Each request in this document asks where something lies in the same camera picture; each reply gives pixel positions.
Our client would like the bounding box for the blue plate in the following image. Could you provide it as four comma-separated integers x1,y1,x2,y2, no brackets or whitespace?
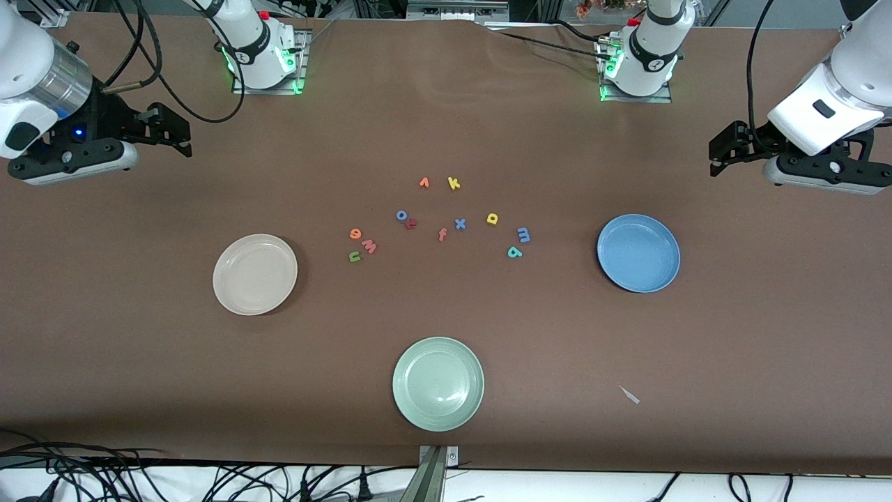
597,213,682,294

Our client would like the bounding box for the beige brown plate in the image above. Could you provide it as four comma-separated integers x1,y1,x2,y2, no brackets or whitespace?
213,234,299,317

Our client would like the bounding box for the brown table cover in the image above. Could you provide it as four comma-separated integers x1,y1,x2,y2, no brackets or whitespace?
0,13,892,476

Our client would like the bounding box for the silver metal bar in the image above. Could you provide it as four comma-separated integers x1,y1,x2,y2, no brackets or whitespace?
406,0,511,20

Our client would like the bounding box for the pale green plate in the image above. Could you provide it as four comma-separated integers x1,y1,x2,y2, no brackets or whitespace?
392,337,486,433

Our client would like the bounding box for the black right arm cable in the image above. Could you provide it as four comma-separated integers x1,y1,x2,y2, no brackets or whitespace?
98,0,246,124

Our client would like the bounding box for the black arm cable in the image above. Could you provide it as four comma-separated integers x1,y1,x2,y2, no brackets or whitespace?
98,0,246,124
747,0,776,137

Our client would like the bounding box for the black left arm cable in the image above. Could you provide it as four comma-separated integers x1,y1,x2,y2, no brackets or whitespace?
747,0,776,137

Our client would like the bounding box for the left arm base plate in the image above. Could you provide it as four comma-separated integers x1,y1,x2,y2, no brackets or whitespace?
598,38,673,104

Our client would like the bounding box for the aluminium frame rail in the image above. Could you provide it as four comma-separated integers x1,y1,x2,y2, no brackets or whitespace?
21,8,70,29

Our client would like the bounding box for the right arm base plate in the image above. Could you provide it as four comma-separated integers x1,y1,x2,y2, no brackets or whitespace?
232,28,311,95

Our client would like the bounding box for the black cable on cover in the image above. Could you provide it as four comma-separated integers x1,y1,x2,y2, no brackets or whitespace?
484,21,614,58

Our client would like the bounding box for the black floor cable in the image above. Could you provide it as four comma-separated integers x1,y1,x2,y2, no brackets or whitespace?
0,427,168,464

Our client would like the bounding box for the metal table edge bracket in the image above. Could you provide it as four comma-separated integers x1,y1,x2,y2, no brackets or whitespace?
418,445,459,502

